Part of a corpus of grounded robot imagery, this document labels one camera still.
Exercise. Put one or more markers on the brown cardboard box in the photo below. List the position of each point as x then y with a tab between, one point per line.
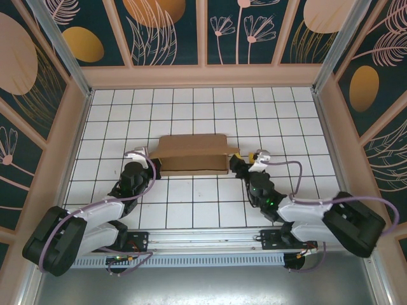
190	146

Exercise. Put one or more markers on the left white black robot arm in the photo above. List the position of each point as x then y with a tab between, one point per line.
101	213

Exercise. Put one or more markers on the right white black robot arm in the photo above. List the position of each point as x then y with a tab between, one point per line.
302	213

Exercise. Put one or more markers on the small circuit board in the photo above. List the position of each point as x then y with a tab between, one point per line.
119	258

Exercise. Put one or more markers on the grey metal sheet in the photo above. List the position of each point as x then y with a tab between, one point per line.
203	286

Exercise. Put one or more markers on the feather and orange oval panel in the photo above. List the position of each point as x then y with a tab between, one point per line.
381	57

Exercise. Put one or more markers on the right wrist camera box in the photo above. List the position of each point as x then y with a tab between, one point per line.
262	155

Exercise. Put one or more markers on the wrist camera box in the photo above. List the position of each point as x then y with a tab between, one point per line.
262	155
140	154

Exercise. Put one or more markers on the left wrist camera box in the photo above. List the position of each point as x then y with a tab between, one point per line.
140	154

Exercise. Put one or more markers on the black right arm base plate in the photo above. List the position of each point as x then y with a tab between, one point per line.
270	239

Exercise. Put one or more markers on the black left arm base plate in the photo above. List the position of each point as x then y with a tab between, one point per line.
140	239

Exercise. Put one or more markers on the aluminium table edge rail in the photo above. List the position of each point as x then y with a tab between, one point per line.
71	152
337	143

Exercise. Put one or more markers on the long aluminium mounting rail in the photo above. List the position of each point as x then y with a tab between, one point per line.
203	236

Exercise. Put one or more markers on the single flower wall panel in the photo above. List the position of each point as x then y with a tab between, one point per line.
16	159

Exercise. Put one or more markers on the flower print wall panel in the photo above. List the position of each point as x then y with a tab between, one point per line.
241	31

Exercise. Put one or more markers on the pink feather leaf wall panel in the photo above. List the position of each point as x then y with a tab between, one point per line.
388	165

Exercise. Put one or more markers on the peach circle gold-line wall panel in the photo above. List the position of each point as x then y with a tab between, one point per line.
311	28

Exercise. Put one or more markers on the leaf print wall panel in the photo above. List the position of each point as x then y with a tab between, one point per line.
152	38

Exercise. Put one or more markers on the orange oval wall panel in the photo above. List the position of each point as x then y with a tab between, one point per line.
82	44

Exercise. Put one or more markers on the aluminium corner post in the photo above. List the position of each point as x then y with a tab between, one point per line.
340	41
63	51

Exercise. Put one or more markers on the large peach disc wall panel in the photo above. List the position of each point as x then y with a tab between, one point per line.
19	57

